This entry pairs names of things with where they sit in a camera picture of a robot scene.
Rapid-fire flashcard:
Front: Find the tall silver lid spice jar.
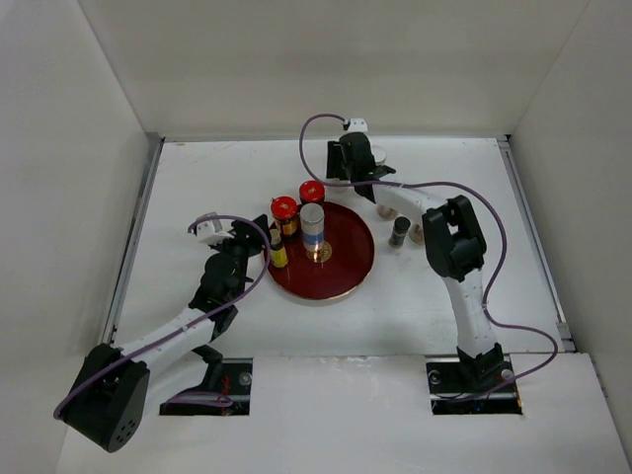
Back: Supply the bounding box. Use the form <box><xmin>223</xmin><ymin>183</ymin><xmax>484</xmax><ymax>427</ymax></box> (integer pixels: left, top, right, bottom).
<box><xmin>371</xmin><ymin>145</ymin><xmax>387</xmax><ymax>166</ymax></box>

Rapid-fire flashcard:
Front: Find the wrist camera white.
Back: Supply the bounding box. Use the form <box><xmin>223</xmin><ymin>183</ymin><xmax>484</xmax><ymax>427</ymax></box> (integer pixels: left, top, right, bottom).
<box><xmin>343</xmin><ymin>118</ymin><xmax>368</xmax><ymax>133</ymax></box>
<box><xmin>188</xmin><ymin>212</ymin><xmax>231</xmax><ymax>246</ymax></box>

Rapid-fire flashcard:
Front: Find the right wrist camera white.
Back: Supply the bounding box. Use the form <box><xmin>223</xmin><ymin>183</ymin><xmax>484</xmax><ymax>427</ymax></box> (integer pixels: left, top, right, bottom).
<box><xmin>343</xmin><ymin>118</ymin><xmax>368</xmax><ymax>133</ymax></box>

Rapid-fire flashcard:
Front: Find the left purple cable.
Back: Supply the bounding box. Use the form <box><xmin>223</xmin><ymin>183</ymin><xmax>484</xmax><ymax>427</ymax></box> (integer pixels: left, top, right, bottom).
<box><xmin>52</xmin><ymin>214</ymin><xmax>273</xmax><ymax>421</ymax></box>

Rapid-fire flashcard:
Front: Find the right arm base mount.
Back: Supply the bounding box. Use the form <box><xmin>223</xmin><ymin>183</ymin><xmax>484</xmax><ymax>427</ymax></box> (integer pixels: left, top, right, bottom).
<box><xmin>426</xmin><ymin>358</ymin><xmax>522</xmax><ymax>416</ymax></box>

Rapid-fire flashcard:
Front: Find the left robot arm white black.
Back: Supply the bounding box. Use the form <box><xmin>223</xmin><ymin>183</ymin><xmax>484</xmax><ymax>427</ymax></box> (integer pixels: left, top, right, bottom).
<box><xmin>53</xmin><ymin>213</ymin><xmax>271</xmax><ymax>453</ymax></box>

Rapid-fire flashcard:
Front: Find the small yellow label oil bottle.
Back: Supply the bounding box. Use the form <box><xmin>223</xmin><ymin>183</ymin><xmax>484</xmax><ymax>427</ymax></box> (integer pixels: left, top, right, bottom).
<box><xmin>270</xmin><ymin>228</ymin><xmax>288</xmax><ymax>269</ymax></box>

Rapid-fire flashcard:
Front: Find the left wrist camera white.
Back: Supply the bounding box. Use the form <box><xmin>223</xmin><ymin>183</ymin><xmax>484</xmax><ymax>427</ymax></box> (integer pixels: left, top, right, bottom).
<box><xmin>188</xmin><ymin>212</ymin><xmax>231</xmax><ymax>246</ymax></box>

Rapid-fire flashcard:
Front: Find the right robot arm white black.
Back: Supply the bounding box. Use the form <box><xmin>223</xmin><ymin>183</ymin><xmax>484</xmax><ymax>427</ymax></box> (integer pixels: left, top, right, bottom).
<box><xmin>326</xmin><ymin>131</ymin><xmax>503</xmax><ymax>391</ymax></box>

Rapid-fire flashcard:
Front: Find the pink cap small bottle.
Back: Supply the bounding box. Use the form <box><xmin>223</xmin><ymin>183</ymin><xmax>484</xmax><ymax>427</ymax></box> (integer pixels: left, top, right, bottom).
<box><xmin>376</xmin><ymin>205</ymin><xmax>399</xmax><ymax>220</ymax></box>

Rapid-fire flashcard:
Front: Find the purple cable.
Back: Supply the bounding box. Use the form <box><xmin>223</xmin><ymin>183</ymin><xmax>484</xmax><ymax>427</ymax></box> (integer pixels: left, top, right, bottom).
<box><xmin>298</xmin><ymin>113</ymin><xmax>559</xmax><ymax>401</ymax></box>
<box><xmin>52</xmin><ymin>214</ymin><xmax>273</xmax><ymax>421</ymax></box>

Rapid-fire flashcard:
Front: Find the red round tray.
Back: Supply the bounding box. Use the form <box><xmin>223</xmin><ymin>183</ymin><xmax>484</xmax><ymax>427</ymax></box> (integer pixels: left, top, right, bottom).
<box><xmin>268</xmin><ymin>201</ymin><xmax>375</xmax><ymax>300</ymax></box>

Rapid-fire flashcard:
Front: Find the dark cap brown spice shaker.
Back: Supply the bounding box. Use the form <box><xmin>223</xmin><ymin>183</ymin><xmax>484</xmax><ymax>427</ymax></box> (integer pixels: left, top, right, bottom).
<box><xmin>388</xmin><ymin>216</ymin><xmax>411</xmax><ymax>249</ymax></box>

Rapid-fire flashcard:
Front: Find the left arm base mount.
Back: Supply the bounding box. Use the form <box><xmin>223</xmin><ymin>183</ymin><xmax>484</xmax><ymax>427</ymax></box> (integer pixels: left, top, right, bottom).
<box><xmin>158</xmin><ymin>346</ymin><xmax>254</xmax><ymax>417</ymax></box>

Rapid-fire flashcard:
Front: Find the black cap white powder bottle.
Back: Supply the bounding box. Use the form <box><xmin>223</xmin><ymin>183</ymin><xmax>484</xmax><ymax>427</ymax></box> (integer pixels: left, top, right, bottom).
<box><xmin>329</xmin><ymin>181</ymin><xmax>352</xmax><ymax>192</ymax></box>

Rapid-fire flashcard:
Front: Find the red lid chili sauce jar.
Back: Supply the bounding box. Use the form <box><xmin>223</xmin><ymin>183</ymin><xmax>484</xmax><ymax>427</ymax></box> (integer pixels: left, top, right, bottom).
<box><xmin>271</xmin><ymin>196</ymin><xmax>300</xmax><ymax>239</ymax></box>

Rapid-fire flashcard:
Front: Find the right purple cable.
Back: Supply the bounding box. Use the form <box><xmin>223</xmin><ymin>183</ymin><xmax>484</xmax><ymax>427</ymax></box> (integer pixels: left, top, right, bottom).
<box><xmin>298</xmin><ymin>113</ymin><xmax>559</xmax><ymax>401</ymax></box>

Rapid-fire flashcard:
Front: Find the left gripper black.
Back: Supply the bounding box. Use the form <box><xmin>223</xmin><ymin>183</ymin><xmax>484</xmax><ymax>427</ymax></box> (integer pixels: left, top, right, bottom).
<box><xmin>209</xmin><ymin>215</ymin><xmax>269</xmax><ymax>300</ymax></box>

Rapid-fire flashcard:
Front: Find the black cap brown spice bottle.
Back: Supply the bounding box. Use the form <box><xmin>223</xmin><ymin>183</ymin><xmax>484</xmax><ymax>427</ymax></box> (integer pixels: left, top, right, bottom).
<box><xmin>409</xmin><ymin>224</ymin><xmax>425</xmax><ymax>245</ymax></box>

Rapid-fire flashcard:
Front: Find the silver lid jar blue label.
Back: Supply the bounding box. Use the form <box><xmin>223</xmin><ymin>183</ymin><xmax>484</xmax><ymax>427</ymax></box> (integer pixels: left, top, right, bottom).
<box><xmin>299</xmin><ymin>202</ymin><xmax>325</xmax><ymax>253</ymax></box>

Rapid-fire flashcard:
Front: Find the aluminium table edge rail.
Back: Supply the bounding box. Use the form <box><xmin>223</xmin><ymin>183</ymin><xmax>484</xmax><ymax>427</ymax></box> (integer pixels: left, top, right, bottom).
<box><xmin>497</xmin><ymin>135</ymin><xmax>577</xmax><ymax>353</ymax></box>

